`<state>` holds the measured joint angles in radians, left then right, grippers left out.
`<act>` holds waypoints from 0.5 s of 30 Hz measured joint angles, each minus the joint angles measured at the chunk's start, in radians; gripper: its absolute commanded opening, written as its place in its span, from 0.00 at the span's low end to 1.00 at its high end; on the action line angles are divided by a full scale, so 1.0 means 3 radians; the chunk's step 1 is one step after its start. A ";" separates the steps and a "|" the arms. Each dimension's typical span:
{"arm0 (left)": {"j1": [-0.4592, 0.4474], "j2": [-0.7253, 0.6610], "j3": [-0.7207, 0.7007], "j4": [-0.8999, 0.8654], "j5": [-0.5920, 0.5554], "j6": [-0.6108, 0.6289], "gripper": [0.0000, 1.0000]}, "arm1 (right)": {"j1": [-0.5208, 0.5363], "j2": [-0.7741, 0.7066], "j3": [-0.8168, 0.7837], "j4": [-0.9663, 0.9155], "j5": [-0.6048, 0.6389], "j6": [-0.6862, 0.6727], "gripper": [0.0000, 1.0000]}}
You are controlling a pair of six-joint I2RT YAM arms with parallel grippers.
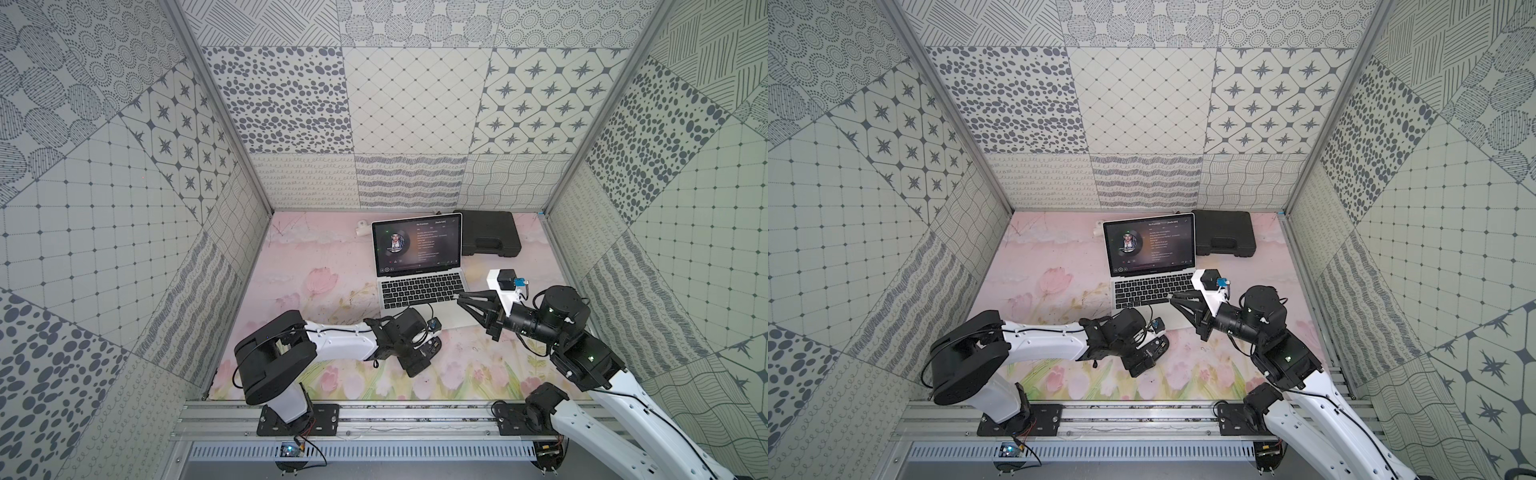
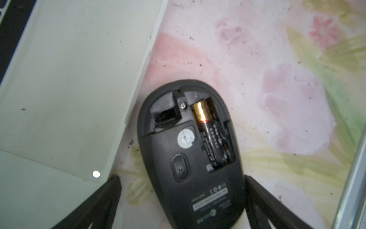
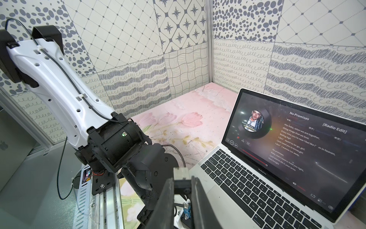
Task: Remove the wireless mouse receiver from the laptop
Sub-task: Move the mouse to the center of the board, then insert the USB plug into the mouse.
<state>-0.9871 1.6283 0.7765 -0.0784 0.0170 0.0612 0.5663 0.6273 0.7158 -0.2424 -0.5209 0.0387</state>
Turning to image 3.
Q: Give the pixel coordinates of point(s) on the aluminium mounting rail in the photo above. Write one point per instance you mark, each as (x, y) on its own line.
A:
(100, 211)

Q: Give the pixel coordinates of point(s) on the silver laptop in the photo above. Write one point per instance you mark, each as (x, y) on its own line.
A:
(281, 165)

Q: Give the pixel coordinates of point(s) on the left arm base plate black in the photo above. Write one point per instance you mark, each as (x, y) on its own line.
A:
(102, 181)

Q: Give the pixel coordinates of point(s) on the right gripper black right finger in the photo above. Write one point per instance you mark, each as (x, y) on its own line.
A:
(202, 211)

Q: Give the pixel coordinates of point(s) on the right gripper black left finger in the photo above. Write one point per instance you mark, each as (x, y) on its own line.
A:
(163, 214)

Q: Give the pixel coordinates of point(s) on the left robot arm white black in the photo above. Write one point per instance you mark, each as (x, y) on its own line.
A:
(111, 144)

